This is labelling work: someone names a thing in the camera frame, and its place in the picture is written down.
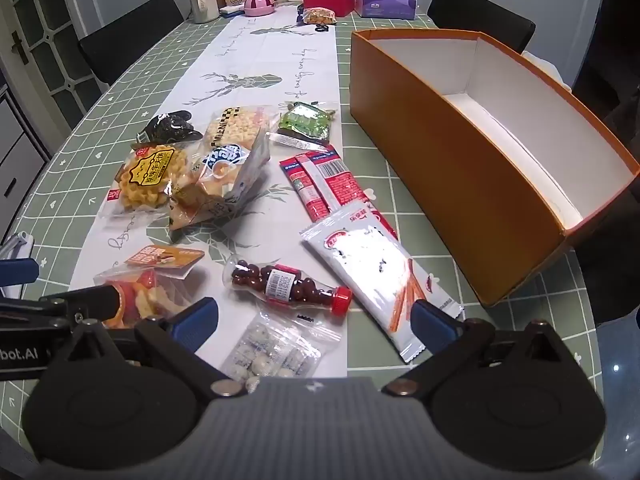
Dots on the white plastic item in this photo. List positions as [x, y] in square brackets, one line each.
[17, 246]

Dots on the red sachet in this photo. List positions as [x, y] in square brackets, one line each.
[305, 190]
[345, 185]

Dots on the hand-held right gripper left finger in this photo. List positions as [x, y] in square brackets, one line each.
[195, 321]

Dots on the green framed glass door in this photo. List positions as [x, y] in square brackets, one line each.
[45, 20]

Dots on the grey cabinet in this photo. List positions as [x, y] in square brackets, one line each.
[17, 145]

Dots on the folded cream towels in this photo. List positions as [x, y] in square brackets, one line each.
[547, 70]

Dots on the white snack stick packet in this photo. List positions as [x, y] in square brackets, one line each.
[360, 260]

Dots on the small black clip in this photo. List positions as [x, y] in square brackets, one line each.
[318, 29]

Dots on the peanut packet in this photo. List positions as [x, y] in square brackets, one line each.
[317, 15]

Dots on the orange cardboard box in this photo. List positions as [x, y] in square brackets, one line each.
[450, 160]

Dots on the zip bag of white candies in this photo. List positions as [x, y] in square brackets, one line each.
[270, 350]

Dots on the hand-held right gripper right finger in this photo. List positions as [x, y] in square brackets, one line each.
[431, 321]

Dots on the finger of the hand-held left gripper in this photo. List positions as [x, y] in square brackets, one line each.
[17, 271]
[85, 301]

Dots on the pink cap shaped trinket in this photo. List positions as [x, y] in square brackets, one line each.
[260, 5]

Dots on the red capped candy bottle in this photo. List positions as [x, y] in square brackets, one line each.
[285, 285]

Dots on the blue white small box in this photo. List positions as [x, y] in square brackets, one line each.
[231, 10]

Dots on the checkered puffed rice packet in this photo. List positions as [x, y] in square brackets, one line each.
[235, 127]

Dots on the brown snack packet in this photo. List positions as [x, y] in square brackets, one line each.
[200, 210]

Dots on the yellow waffle packet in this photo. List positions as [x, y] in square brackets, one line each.
[147, 180]

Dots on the black chair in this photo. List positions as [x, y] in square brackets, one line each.
[475, 10]
[130, 35]

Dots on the green snack packet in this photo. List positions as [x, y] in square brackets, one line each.
[302, 122]

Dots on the blue white snack packet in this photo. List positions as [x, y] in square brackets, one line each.
[225, 170]

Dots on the white deer print table runner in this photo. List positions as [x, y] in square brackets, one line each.
[250, 60]

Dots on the orange label chip packet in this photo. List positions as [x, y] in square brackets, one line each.
[155, 260]

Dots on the green checked tablecloth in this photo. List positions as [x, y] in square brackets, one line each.
[125, 85]

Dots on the black snack packet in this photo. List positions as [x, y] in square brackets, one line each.
[170, 127]

